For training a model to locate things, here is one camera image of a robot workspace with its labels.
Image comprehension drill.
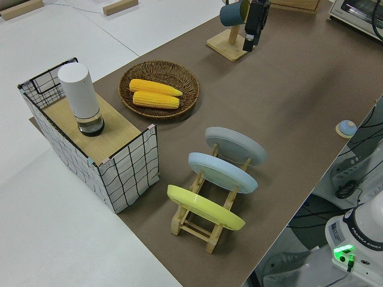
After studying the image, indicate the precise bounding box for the wicker basket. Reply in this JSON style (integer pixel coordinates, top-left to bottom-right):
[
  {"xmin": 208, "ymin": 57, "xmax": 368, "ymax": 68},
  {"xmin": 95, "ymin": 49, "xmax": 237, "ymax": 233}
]
[{"xmin": 118, "ymin": 60, "xmax": 200, "ymax": 121}]

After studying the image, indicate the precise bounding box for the gray plate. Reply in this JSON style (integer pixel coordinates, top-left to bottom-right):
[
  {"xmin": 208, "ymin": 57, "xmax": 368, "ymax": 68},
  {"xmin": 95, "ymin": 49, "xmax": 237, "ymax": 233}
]
[{"xmin": 204, "ymin": 126, "xmax": 268, "ymax": 168}]

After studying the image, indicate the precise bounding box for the wooden plate rack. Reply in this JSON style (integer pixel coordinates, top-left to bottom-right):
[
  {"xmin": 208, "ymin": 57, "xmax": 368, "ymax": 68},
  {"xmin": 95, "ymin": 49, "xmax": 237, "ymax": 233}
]
[{"xmin": 170, "ymin": 142, "xmax": 253, "ymax": 254}]

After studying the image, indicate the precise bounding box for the white cylindrical bottle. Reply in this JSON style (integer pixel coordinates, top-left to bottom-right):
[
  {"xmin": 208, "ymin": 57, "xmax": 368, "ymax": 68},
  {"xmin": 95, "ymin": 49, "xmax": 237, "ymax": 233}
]
[{"xmin": 57, "ymin": 62, "xmax": 106, "ymax": 138}]

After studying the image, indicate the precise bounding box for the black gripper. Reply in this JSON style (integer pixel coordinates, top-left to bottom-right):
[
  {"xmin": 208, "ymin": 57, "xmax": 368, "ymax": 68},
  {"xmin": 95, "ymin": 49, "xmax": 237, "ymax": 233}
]
[{"xmin": 242, "ymin": 0, "xmax": 272, "ymax": 53}]

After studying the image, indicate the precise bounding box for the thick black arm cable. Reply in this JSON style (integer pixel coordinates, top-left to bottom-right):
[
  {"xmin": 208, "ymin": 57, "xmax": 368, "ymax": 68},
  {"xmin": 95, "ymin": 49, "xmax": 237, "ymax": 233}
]
[{"xmin": 372, "ymin": 0, "xmax": 383, "ymax": 42}]

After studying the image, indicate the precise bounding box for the yellow plate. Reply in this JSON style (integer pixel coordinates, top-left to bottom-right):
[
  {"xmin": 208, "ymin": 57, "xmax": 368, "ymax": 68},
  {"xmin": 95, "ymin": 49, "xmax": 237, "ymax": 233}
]
[{"xmin": 166, "ymin": 184, "xmax": 247, "ymax": 231}]

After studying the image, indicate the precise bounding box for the white toaster oven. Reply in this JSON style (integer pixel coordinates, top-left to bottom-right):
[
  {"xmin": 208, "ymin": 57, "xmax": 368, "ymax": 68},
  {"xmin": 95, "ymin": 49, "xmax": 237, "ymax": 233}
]
[{"xmin": 326, "ymin": 0, "xmax": 383, "ymax": 42}]

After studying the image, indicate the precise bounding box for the brown table mat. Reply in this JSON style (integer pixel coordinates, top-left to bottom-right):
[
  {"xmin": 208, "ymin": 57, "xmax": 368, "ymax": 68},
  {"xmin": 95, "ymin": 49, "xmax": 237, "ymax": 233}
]
[{"xmin": 29, "ymin": 0, "xmax": 383, "ymax": 287}]

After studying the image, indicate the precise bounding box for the wooden mug rack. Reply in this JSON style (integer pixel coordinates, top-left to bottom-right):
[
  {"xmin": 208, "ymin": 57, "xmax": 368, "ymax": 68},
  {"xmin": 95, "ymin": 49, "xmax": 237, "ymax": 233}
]
[{"xmin": 205, "ymin": 0, "xmax": 251, "ymax": 63}]

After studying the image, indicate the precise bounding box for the wooden cabinet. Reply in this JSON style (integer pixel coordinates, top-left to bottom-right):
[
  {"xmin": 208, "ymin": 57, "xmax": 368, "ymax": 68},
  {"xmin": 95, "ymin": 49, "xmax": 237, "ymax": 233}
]
[{"xmin": 270, "ymin": 0, "xmax": 321, "ymax": 15}]

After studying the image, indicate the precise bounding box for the dark teal mug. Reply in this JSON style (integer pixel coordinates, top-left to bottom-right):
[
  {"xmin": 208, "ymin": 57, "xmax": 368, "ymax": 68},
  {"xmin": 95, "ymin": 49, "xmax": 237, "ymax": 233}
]
[{"xmin": 219, "ymin": 0, "xmax": 251, "ymax": 27}]

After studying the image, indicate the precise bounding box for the wooden board lid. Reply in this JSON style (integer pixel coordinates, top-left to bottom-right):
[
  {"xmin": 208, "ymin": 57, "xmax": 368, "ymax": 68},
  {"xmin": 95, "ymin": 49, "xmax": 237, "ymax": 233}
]
[{"xmin": 41, "ymin": 94, "xmax": 141, "ymax": 159}]

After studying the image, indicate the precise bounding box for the wooden block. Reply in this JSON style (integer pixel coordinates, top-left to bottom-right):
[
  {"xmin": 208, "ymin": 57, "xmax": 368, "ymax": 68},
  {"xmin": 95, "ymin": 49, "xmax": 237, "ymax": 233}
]
[
  {"xmin": 0, "ymin": 0, "xmax": 45, "ymax": 21},
  {"xmin": 102, "ymin": 0, "xmax": 139, "ymax": 16}
]

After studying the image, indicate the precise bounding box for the light blue plate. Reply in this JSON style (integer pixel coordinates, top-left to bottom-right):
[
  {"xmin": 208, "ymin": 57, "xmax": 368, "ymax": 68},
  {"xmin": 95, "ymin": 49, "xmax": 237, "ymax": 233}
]
[{"xmin": 187, "ymin": 152, "xmax": 259, "ymax": 195}]

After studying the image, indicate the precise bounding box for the yellow corn cob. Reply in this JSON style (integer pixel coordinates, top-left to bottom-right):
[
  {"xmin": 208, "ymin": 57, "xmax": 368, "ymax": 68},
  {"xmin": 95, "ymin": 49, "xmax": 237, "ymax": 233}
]
[
  {"xmin": 129, "ymin": 78, "xmax": 184, "ymax": 97},
  {"xmin": 132, "ymin": 91, "xmax": 181, "ymax": 110}
]

